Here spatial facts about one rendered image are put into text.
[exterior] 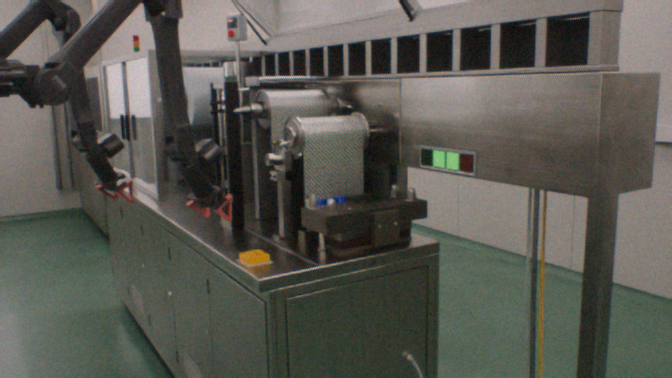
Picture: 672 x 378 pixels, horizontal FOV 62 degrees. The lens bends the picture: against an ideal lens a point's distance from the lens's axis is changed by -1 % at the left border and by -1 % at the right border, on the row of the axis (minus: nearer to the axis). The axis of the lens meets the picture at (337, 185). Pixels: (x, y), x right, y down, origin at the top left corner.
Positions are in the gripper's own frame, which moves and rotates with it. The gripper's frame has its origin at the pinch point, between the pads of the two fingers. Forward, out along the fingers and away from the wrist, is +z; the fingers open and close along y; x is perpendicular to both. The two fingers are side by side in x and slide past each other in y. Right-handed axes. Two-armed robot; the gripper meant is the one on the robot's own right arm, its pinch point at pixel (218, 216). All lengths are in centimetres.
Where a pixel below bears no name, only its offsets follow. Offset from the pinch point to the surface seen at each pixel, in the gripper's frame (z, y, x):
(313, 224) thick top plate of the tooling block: 17.5, -14.9, -19.4
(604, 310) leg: 49, -95, -35
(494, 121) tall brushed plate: 0, -65, -53
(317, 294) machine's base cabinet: 27.1, -25.2, -1.0
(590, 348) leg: 58, -92, -28
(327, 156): 8.7, -8.3, -42.9
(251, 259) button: 13.3, -8.5, 2.4
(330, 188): 18.7, -8.6, -38.2
